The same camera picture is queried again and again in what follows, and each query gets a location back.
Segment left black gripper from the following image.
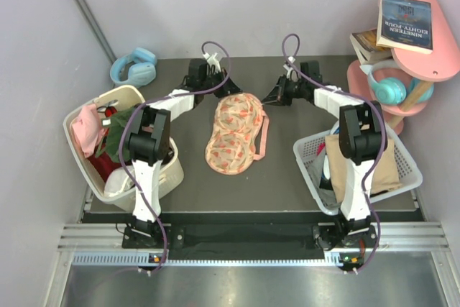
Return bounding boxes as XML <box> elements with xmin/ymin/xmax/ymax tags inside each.
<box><xmin>200</xmin><ymin>67</ymin><xmax>242</xmax><ymax>98</ymax></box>

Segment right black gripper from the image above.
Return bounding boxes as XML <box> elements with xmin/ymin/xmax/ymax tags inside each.
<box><xmin>262</xmin><ymin>75</ymin><xmax>308</xmax><ymax>107</ymax></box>

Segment floral mesh laundry bag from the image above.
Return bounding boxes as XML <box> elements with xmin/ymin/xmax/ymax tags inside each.
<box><xmin>205</xmin><ymin>93</ymin><xmax>270</xmax><ymax>175</ymax></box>

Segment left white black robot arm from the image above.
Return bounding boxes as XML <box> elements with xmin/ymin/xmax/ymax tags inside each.
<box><xmin>119</xmin><ymin>54</ymin><xmax>238</xmax><ymax>250</ymax></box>

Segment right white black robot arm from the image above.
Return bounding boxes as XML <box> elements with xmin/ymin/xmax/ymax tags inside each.
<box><xmin>262</xmin><ymin>57</ymin><xmax>387</xmax><ymax>250</ymax></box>

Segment blue headphones on table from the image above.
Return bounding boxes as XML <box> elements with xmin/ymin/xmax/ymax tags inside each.
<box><xmin>109</xmin><ymin>47</ymin><xmax>157</xmax><ymax>88</ymax></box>

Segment stacked paperback books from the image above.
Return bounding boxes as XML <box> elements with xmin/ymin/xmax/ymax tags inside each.
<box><xmin>349</xmin><ymin>28</ymin><xmax>392</xmax><ymax>65</ymax></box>

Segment grey garment in basket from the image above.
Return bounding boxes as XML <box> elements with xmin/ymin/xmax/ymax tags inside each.
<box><xmin>307</xmin><ymin>156</ymin><xmax>339</xmax><ymax>208</ymax></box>

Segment teal headphones on shelf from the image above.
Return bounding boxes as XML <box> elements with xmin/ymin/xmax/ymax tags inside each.
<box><xmin>360</xmin><ymin>60</ymin><xmax>421</xmax><ymax>106</ymax></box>

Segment dark green garment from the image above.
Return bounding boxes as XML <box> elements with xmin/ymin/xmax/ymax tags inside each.
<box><xmin>95</xmin><ymin>106</ymin><xmax>136</xmax><ymax>163</ymax></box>

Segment beige folded garment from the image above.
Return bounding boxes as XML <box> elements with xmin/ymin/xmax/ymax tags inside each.
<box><xmin>325</xmin><ymin>134</ymin><xmax>401</xmax><ymax>203</ymax></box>

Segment white garment in basket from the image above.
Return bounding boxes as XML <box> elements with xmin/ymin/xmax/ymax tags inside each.
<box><xmin>103</xmin><ymin>168</ymin><xmax>135</xmax><ymax>198</ymax></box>

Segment red garment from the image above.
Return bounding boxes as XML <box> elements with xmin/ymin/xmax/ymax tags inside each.
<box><xmin>88</xmin><ymin>152</ymin><xmax>121</xmax><ymax>182</ymax></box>

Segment pink garment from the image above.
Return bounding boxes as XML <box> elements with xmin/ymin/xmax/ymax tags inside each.
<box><xmin>72</xmin><ymin>104</ymin><xmax>106</xmax><ymax>158</ymax></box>

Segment Nineteen Eighty-Four book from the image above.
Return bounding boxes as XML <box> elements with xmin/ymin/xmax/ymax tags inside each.
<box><xmin>376</xmin><ymin>0</ymin><xmax>433</xmax><ymax>54</ymax></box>

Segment white perforated plastic basket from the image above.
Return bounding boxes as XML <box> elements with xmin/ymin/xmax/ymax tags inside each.
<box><xmin>293</xmin><ymin>127</ymin><xmax>423</xmax><ymax>216</ymax></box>

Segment pink tiered shelf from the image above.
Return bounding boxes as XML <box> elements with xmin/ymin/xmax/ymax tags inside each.
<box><xmin>346</xmin><ymin>0</ymin><xmax>457</xmax><ymax>135</ymax></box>

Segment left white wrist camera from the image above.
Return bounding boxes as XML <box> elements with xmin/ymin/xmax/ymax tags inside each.
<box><xmin>203</xmin><ymin>52</ymin><xmax>222</xmax><ymax>74</ymax></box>

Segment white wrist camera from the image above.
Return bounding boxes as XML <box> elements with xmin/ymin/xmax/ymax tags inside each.
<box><xmin>283</xmin><ymin>56</ymin><xmax>298</xmax><ymax>81</ymax></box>
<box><xmin>203</xmin><ymin>52</ymin><xmax>222</xmax><ymax>74</ymax></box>

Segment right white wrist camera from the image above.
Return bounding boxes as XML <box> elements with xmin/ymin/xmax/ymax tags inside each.
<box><xmin>283</xmin><ymin>56</ymin><xmax>298</xmax><ymax>81</ymax></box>

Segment pink bra strap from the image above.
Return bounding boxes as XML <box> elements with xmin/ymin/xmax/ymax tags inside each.
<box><xmin>253</xmin><ymin>112</ymin><xmax>270</xmax><ymax>162</ymax></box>

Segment aluminium rail frame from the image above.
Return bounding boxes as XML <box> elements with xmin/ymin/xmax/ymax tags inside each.
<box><xmin>45</xmin><ymin>186</ymin><xmax>460</xmax><ymax>307</ymax></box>

